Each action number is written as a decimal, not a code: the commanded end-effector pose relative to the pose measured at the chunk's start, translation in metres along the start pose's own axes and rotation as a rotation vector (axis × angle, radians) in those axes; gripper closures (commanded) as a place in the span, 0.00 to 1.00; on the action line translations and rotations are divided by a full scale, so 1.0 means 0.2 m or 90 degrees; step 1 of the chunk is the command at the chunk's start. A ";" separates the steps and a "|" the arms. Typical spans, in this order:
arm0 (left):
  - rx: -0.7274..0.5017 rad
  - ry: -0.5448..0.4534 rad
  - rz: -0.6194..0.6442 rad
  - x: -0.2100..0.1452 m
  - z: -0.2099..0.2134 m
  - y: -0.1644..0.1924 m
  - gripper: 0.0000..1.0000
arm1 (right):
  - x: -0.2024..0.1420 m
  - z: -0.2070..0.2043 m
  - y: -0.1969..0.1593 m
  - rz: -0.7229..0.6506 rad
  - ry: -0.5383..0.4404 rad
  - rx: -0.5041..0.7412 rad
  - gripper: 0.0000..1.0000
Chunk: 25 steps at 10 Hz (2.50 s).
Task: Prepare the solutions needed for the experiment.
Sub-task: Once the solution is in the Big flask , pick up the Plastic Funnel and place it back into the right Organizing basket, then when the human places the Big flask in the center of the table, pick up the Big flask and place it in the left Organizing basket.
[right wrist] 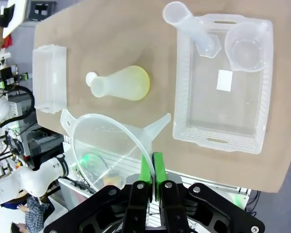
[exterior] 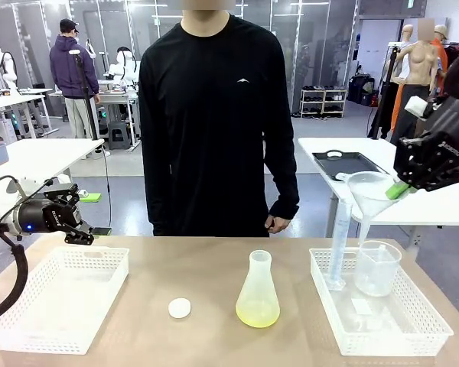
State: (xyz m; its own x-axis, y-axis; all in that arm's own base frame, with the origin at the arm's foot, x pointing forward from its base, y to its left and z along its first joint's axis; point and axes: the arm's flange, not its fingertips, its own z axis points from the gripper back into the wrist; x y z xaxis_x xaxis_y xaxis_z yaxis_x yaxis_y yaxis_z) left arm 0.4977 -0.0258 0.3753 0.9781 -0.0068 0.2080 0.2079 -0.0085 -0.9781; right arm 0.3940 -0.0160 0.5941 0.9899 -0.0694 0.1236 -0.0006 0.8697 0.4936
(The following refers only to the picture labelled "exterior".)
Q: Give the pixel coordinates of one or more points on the clear plastic beaker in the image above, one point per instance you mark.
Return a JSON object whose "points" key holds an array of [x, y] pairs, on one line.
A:
{"points": [[378, 275]]}

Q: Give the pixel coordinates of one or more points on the black camera tripod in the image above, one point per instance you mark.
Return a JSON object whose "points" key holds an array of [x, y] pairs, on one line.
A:
{"points": [[85, 95]]}

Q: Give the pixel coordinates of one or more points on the white rectangular table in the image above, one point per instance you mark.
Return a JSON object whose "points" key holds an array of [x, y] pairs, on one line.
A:
{"points": [[42, 153]]}

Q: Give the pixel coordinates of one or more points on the black suitcase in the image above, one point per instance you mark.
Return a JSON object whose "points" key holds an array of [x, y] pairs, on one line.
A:
{"points": [[361, 89]]}

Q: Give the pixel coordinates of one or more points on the white background desk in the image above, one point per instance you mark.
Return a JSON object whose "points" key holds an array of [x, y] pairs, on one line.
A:
{"points": [[15, 98]]}

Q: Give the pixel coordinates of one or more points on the clear plastic funnel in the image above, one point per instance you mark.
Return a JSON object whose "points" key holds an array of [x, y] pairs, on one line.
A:
{"points": [[367, 202]]}

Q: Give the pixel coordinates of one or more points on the clear graduated cylinder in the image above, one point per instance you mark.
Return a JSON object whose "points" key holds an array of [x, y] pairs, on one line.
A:
{"points": [[340, 237]]}

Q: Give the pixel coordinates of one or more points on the translucent conical flask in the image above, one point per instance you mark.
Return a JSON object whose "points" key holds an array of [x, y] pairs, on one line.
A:
{"points": [[257, 298]]}

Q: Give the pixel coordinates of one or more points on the white round flask cap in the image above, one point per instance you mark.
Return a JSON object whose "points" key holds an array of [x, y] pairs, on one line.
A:
{"points": [[179, 308]]}

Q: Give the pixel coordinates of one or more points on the white perforated plastic basket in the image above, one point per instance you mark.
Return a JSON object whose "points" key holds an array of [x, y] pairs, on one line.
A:
{"points": [[57, 290], [405, 329]]}

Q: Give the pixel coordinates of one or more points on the dark grey stool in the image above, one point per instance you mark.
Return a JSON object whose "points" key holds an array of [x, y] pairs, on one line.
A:
{"points": [[119, 137]]}

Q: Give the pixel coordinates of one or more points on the white humanoid robot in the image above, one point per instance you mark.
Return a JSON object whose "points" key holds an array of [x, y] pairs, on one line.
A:
{"points": [[7, 65]]}

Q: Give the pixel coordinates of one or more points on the person's left forearm black sleeve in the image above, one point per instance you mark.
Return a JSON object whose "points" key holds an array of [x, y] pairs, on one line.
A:
{"points": [[287, 202]]}

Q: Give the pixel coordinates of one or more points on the mannequin with orange clothes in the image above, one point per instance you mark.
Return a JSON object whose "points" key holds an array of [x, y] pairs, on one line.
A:
{"points": [[441, 57]]}

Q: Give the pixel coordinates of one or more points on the person in black shirt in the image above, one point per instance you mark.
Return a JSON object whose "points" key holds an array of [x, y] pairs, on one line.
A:
{"points": [[214, 114]]}

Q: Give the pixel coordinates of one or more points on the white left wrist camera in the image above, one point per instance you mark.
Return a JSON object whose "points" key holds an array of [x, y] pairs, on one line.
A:
{"points": [[34, 182]]}

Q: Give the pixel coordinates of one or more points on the black plastic tray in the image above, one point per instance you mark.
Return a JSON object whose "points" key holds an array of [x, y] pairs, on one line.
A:
{"points": [[352, 162]]}

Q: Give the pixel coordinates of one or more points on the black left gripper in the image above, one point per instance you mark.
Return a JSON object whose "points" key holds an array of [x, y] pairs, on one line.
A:
{"points": [[42, 214]]}

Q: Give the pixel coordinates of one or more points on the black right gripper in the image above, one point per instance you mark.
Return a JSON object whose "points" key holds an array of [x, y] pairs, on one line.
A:
{"points": [[447, 134]]}

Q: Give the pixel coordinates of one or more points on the white shoe rack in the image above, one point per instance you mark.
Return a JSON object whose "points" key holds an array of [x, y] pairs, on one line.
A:
{"points": [[323, 101]]}

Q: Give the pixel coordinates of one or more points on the person's right forearm black sleeve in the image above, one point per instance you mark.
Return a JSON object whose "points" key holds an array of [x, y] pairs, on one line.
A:
{"points": [[157, 199]]}

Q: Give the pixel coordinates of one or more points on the person's left hand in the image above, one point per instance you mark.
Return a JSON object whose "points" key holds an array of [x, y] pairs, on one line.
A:
{"points": [[280, 225]]}

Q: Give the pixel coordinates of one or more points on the bare mannequin with dark skirt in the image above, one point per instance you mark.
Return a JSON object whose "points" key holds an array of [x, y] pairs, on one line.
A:
{"points": [[417, 61]]}

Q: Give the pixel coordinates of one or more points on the person in purple hoodie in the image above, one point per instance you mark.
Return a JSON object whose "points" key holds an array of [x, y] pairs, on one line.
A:
{"points": [[72, 69]]}

